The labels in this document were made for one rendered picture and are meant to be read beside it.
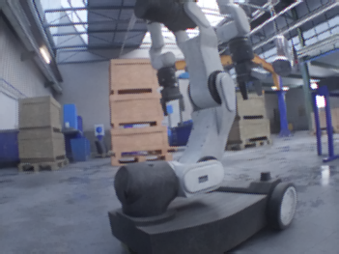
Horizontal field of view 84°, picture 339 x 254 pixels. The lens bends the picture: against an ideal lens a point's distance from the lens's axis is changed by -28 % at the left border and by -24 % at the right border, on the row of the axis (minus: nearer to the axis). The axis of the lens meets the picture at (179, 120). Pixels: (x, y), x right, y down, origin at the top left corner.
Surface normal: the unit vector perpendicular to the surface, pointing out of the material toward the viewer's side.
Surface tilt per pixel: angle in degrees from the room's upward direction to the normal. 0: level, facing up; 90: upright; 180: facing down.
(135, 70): 90
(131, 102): 90
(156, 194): 90
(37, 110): 90
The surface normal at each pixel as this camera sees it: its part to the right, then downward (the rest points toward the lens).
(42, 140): 0.26, -0.09
